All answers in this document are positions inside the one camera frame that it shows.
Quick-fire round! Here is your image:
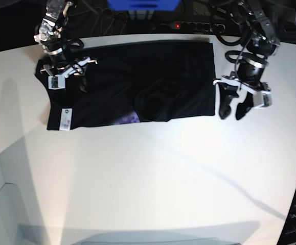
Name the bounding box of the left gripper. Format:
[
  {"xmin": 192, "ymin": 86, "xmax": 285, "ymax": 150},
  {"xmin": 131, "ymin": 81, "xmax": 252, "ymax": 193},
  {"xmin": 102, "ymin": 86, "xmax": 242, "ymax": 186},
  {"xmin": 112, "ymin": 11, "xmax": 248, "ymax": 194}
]
[{"xmin": 213, "ymin": 60, "xmax": 271, "ymax": 120}]

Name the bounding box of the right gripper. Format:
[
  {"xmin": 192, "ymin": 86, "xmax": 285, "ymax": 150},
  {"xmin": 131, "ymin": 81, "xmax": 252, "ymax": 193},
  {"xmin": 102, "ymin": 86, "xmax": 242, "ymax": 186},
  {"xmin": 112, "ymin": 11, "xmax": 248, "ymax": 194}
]
[{"xmin": 39, "ymin": 50, "xmax": 98, "ymax": 93}]

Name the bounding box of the black T-shirt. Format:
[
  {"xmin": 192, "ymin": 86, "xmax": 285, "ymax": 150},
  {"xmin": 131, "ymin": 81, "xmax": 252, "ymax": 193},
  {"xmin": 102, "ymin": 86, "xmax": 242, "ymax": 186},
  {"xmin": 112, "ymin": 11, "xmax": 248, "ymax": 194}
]
[{"xmin": 47, "ymin": 40, "xmax": 215, "ymax": 131}]

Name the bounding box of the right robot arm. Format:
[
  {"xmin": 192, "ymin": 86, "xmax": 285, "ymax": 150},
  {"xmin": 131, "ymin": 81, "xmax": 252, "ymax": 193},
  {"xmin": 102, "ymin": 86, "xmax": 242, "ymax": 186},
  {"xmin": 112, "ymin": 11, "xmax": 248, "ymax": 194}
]
[{"xmin": 34, "ymin": 1, "xmax": 98, "ymax": 90}]

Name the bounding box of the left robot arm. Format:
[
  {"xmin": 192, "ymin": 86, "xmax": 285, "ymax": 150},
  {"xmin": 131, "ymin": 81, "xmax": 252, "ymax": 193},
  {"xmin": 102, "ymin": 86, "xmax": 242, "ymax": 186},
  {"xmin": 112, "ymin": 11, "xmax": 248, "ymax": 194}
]
[{"xmin": 209, "ymin": 1, "xmax": 280, "ymax": 120}]

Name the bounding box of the black power strip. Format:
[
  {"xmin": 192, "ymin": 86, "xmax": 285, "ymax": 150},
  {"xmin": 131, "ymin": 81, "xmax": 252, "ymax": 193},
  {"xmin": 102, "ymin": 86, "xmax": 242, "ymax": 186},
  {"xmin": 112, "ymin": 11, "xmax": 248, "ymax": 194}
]
[{"xmin": 163, "ymin": 21, "xmax": 213, "ymax": 33}]

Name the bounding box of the blue plastic box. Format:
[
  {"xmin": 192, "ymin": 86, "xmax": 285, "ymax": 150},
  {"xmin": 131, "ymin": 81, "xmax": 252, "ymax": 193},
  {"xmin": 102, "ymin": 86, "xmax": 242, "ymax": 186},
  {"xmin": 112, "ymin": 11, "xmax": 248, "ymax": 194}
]
[{"xmin": 107, "ymin": 0, "xmax": 180, "ymax": 11}]

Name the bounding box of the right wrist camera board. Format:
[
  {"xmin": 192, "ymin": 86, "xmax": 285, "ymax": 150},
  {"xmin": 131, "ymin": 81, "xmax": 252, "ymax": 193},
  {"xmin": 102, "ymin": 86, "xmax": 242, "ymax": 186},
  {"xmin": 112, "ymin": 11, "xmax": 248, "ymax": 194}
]
[{"xmin": 48, "ymin": 75, "xmax": 65, "ymax": 90}]

